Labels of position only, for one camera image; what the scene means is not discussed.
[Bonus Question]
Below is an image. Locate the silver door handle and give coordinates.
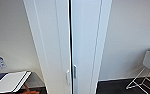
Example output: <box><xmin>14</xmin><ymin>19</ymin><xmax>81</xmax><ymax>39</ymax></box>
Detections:
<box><xmin>72</xmin><ymin>64</ymin><xmax>78</xmax><ymax>80</ymax></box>
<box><xmin>65</xmin><ymin>69</ymin><xmax>71</xmax><ymax>86</ymax></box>

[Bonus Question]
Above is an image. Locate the white flat board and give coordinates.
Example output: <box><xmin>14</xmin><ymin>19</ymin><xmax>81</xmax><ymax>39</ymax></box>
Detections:
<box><xmin>0</xmin><ymin>70</ymin><xmax>33</xmax><ymax>94</ymax></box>

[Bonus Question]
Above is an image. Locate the white shell bar stool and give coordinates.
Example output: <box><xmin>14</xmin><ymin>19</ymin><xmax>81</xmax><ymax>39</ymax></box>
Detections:
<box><xmin>125</xmin><ymin>49</ymin><xmax>150</xmax><ymax>94</ymax></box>

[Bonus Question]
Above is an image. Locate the orange crossed frame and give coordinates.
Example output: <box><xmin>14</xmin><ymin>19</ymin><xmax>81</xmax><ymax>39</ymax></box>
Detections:
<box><xmin>15</xmin><ymin>83</ymin><xmax>35</xmax><ymax>94</ymax></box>

